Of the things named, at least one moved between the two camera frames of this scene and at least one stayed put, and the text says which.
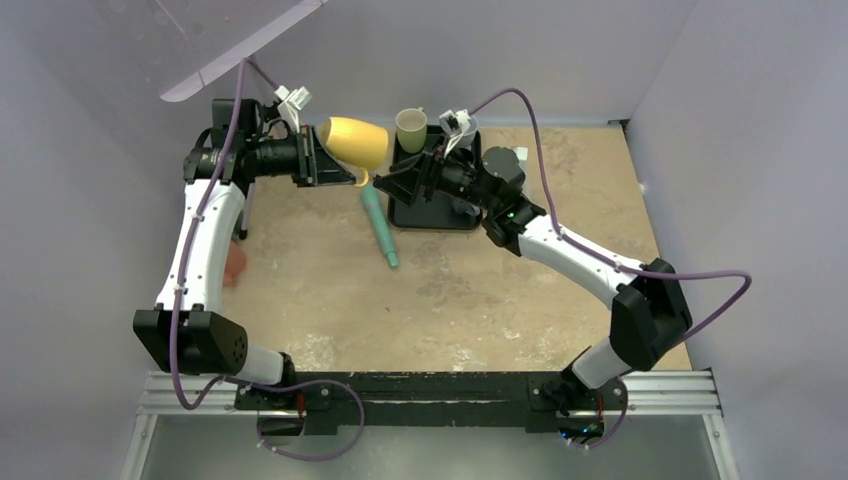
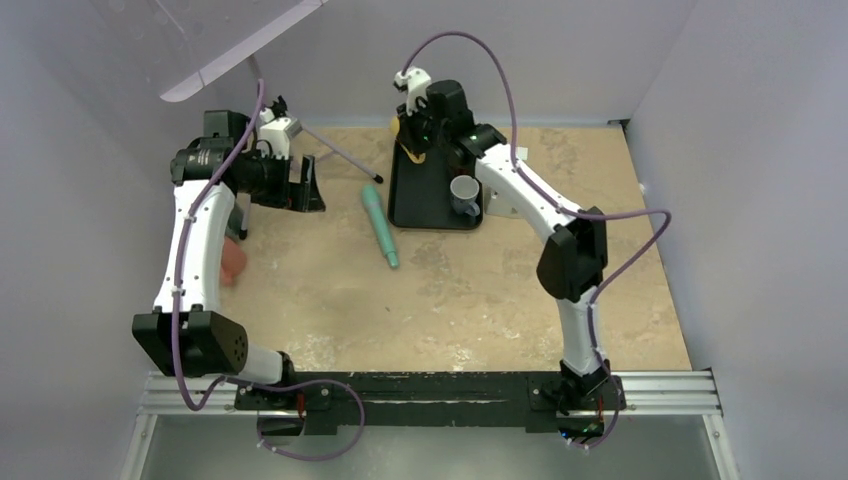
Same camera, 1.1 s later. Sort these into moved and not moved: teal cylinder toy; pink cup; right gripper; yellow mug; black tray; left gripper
Moved: left gripper; right gripper; yellow mug
Not moved: pink cup; teal cylinder toy; black tray
